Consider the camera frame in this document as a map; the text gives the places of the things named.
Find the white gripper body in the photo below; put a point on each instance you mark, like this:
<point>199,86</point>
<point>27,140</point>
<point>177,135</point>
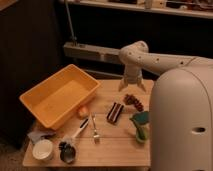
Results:
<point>132,75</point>

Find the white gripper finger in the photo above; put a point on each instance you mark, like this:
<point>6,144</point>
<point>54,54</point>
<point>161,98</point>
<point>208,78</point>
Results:
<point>142,87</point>
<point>122,85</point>

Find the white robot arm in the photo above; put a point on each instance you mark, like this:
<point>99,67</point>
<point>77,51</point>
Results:
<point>180,108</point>

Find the yellow plastic tray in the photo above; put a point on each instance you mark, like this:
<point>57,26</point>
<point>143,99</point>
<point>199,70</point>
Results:
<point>53,101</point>

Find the brown toy grape bunch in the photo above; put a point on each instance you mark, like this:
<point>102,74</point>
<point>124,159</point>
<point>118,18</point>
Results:
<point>130,99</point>

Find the brown striped chocolate bar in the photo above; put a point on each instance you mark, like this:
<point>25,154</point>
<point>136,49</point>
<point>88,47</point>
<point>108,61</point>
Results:
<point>114,113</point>

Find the small orange ball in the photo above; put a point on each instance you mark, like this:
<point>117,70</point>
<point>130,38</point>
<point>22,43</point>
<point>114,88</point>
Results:
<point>83,112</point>

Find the silver fork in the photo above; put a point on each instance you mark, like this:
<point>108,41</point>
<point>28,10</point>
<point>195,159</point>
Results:
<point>96,136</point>

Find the grey vertical metal pole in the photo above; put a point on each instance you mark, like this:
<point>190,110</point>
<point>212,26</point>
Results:
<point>73,37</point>

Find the grey crumpled cloth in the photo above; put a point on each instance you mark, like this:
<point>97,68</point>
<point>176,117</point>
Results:
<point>36,136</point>

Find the white round cup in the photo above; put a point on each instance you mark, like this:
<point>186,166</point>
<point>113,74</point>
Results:
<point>43,150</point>

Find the grey metal rail beam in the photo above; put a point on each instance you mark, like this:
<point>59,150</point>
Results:
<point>92,52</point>

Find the white wall shelf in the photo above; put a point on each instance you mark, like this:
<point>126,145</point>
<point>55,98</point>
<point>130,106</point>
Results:
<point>146,6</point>

